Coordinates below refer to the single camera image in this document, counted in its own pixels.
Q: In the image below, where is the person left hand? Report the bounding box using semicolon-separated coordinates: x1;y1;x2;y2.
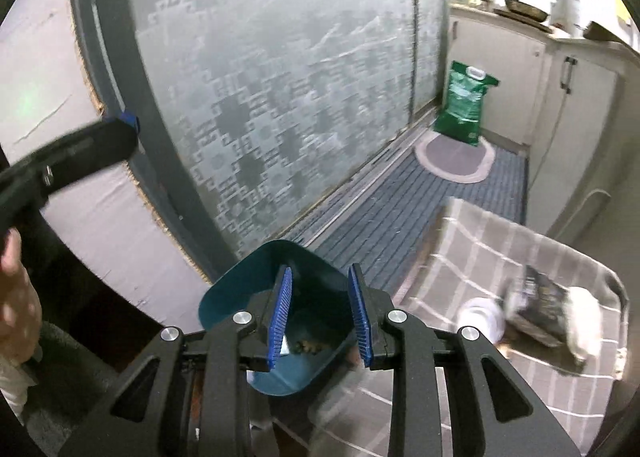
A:
0;228;42;365

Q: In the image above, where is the brown ginger piece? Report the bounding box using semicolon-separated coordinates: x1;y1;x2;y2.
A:
294;340;326;355

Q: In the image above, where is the green rice bag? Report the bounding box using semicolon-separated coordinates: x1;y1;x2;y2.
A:
434;60;500;146

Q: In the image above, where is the white plastic bag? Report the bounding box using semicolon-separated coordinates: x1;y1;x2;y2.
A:
563;287;602;364

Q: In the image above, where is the oval grey pink mat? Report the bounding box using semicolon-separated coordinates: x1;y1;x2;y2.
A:
413;130;496;185

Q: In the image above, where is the white kitchen cabinet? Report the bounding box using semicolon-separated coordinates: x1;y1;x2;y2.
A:
448;4;639;243

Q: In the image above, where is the white sleeve forearm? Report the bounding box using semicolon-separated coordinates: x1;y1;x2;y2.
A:
0;356;38;423

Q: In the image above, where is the blue striped floor mat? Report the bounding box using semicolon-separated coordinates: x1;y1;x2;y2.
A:
308;146;528;292

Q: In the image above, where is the teal plastic trash bin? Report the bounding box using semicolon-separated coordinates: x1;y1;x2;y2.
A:
198;240;355;396

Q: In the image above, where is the black tissue pack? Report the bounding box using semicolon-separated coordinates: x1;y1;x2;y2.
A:
503;265;567;349

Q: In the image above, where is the frying pan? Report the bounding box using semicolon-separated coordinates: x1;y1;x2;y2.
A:
504;0;549;24

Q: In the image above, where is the frosted patterned sliding door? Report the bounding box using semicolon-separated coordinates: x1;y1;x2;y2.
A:
72;0;448;280

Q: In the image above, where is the grey checked tablecloth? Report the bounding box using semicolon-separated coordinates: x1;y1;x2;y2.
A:
309;197;633;457

